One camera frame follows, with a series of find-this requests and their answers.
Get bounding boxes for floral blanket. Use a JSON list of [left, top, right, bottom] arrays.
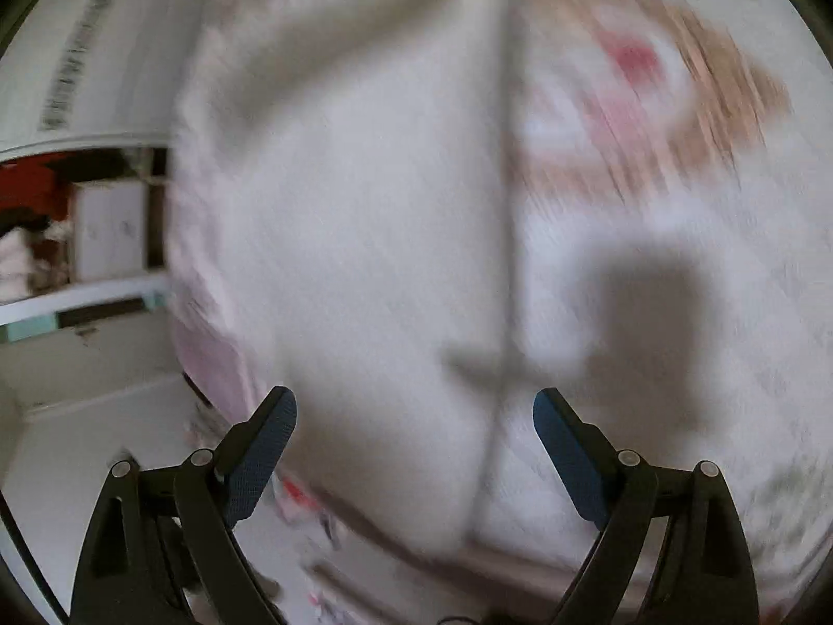
[[166, 0, 587, 625]]

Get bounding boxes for white wardrobe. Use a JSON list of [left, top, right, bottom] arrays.
[[0, 0, 216, 600]]

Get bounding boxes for white quilted mat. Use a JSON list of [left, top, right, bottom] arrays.
[[469, 0, 827, 600]]

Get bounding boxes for white fur garment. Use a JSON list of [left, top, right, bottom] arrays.
[[0, 224, 66, 304]]

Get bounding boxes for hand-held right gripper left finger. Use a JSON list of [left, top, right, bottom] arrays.
[[68, 385, 298, 625]]

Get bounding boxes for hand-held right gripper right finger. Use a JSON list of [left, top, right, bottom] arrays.
[[532, 387, 761, 625]]

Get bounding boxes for white fuzzy jacket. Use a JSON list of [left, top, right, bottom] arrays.
[[166, 0, 515, 557]]

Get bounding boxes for red hanging clothes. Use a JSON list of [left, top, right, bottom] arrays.
[[0, 153, 85, 222]]

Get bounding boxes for white wardrobe sliding door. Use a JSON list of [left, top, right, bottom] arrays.
[[0, 0, 216, 157]]

